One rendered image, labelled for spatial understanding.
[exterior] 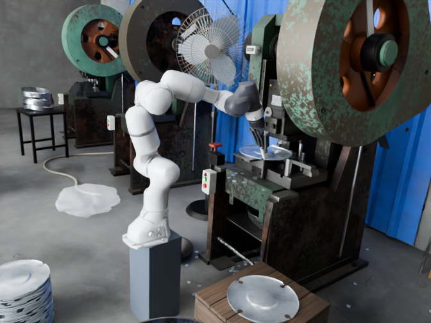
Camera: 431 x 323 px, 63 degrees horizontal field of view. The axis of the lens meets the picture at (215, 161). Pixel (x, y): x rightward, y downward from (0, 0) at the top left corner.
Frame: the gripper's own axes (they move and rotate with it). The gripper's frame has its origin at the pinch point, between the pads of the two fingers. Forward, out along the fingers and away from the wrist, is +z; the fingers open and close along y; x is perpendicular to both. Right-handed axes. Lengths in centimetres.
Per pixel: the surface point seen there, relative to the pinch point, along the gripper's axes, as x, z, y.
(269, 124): 15.4, -5.5, -10.2
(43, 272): -115, 10, -38
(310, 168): 15.5, 15.3, 13.9
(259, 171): -1.1, 14.3, -7.1
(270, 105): 22.3, -13.1, -13.3
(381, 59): 36, -37, 43
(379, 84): 53, -17, 31
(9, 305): -131, 6, -26
